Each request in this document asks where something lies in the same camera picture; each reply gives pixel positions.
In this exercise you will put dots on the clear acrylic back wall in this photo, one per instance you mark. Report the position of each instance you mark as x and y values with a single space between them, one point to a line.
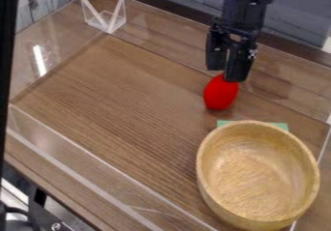
286 78

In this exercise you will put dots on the clear acrylic front wall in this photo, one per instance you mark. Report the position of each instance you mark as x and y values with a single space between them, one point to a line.
92 186

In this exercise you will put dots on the black vertical foreground post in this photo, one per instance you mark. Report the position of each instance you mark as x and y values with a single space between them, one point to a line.
9 17

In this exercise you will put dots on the black table leg clamp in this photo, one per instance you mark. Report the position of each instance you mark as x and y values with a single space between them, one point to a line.
44 218

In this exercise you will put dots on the red plush strawberry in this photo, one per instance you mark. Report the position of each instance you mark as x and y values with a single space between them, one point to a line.
221 93

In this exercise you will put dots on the clear acrylic left wall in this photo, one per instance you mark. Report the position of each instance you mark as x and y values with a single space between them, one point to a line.
56 49

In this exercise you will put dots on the wooden bowl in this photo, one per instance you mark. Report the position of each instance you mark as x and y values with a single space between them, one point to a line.
258 175

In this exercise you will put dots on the clear acrylic corner bracket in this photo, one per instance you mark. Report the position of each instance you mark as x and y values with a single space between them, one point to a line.
105 21

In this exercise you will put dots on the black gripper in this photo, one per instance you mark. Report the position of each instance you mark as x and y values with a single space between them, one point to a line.
234 45

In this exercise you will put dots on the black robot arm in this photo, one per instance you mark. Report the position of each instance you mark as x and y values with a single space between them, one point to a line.
245 15

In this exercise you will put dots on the clear acrylic wall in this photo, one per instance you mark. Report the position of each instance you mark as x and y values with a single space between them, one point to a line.
56 49
286 78
92 186

